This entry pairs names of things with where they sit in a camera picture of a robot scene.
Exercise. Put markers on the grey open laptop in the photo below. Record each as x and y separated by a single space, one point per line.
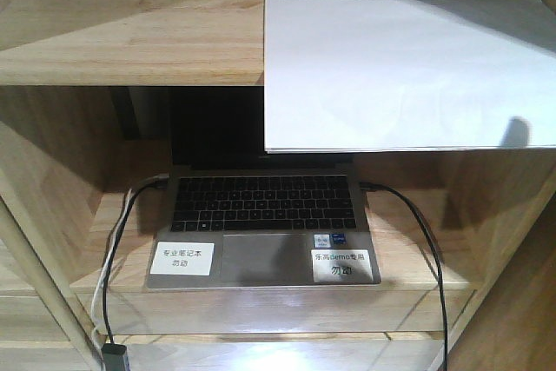
238 216

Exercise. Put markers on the wooden shelf unit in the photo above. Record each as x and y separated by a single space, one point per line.
65 164

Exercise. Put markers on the grey usb hub adapter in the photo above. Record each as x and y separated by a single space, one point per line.
115 357

